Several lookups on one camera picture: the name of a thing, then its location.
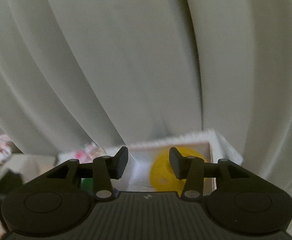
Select beige curtain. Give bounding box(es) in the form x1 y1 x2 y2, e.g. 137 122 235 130
0 0 292 191

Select green capped bottle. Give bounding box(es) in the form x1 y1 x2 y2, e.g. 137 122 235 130
80 178 93 194

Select yellow plush toy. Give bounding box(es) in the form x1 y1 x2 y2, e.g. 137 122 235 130
149 147 208 192

